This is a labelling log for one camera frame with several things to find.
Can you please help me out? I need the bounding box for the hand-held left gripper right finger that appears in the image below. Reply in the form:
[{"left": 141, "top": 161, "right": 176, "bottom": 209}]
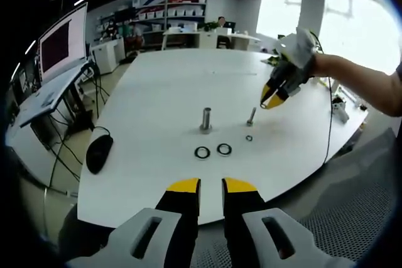
[{"left": 221, "top": 177, "right": 357, "bottom": 268}]

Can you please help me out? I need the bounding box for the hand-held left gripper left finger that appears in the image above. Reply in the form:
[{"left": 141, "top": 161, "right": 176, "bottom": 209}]
[{"left": 64, "top": 177, "right": 202, "bottom": 268}]

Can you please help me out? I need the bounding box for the thin threaded steel stud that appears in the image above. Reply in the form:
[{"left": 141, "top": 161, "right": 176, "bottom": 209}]
[{"left": 246, "top": 107, "right": 258, "bottom": 127}]

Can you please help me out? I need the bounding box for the thick threaded steel stud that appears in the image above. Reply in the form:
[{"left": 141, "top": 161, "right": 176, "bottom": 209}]
[{"left": 198, "top": 107, "right": 214, "bottom": 136}]

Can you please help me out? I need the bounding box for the white controller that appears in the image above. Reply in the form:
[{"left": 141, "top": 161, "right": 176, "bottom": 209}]
[{"left": 332, "top": 94, "right": 351, "bottom": 124}]

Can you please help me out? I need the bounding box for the grey mesh chair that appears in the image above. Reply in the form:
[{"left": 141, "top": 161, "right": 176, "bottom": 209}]
[{"left": 200, "top": 126, "right": 399, "bottom": 268}]

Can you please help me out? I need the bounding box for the white office table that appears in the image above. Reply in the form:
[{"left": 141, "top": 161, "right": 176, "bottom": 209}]
[{"left": 161, "top": 28, "right": 261, "bottom": 51}]

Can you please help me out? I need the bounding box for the black computer mouse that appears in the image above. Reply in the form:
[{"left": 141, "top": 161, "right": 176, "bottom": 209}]
[{"left": 85, "top": 126, "right": 114, "bottom": 174}]

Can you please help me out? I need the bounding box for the white shelving unit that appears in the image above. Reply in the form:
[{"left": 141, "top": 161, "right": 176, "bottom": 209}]
[{"left": 94, "top": 0, "right": 208, "bottom": 43}]

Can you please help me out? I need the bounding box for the white cabinet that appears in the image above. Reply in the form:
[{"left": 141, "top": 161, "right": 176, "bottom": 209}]
[{"left": 90, "top": 37, "right": 126, "bottom": 75}]

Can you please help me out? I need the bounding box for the white side desk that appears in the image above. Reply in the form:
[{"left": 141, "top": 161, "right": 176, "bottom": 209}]
[{"left": 6, "top": 60, "right": 98, "bottom": 153}]

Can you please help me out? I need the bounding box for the computer monitor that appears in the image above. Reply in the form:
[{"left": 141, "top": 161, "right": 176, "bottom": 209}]
[{"left": 37, "top": 1, "right": 89, "bottom": 84}]

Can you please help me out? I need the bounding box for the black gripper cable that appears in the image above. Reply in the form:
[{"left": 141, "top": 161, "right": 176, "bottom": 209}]
[{"left": 309, "top": 29, "right": 334, "bottom": 164}]

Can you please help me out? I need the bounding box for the tangle of black cables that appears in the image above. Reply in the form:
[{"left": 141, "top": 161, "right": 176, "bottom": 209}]
[{"left": 46, "top": 73, "right": 109, "bottom": 187}]

